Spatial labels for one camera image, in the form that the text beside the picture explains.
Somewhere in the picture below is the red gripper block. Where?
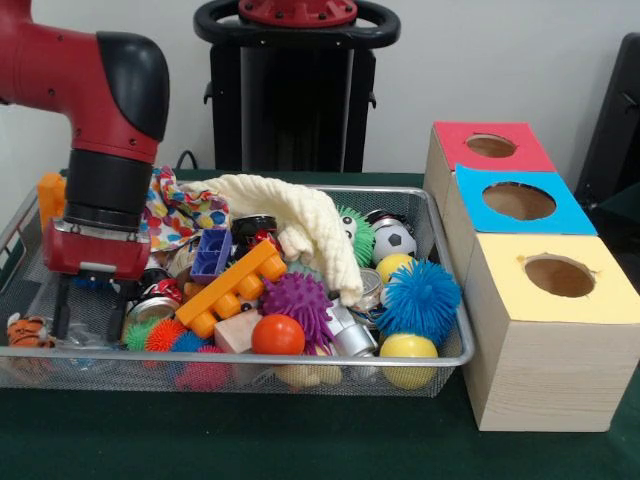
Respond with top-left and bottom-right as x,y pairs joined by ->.
42,217 -> 153,343

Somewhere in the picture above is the orange toy building block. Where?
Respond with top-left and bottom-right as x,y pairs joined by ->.
37,172 -> 67,229
175,240 -> 289,339

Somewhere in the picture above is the colourful patterned cloth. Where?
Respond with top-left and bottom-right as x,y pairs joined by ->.
143,167 -> 233,254

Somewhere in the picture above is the cream knitted cloth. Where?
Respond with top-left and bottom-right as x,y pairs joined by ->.
180,173 -> 365,304

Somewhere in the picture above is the shallow clear mesh bin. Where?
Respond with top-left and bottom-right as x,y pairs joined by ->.
0,178 -> 477,399

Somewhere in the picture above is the wooden box with three holes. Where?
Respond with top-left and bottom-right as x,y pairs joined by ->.
424,121 -> 640,433

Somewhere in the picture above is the dark metal can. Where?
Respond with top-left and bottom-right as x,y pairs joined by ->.
122,280 -> 183,341

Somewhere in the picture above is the orange tiger striped toy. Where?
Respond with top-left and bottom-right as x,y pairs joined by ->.
5,314 -> 57,349

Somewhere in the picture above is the purple toy building block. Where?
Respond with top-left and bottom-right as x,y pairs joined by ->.
189,227 -> 235,284

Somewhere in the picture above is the orange ball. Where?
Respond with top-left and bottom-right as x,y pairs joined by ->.
251,314 -> 306,356

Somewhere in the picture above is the purple spiky ball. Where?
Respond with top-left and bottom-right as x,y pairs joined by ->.
260,271 -> 336,351

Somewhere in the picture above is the dark green table cloth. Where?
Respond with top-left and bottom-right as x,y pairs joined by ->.
0,168 -> 640,480

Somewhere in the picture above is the small soccer ball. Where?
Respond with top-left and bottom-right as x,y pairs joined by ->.
370,218 -> 419,264

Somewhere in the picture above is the yellow ball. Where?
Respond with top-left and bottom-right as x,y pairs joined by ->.
380,333 -> 441,391

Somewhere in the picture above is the large blue spiky ball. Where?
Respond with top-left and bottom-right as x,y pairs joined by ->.
378,260 -> 463,347

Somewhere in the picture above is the black chair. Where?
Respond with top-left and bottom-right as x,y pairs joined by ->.
578,33 -> 640,211

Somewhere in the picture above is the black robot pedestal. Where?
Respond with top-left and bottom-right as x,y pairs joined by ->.
193,0 -> 403,173

